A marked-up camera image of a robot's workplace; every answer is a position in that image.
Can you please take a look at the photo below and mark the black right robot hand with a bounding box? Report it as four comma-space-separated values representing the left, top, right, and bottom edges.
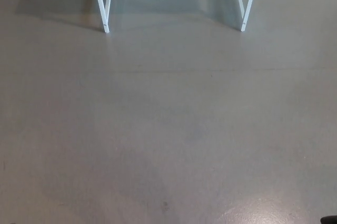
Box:
320, 215, 337, 224

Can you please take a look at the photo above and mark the white metal table leg frame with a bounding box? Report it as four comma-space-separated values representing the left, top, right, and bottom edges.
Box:
91, 0, 115, 33
232, 0, 261, 33

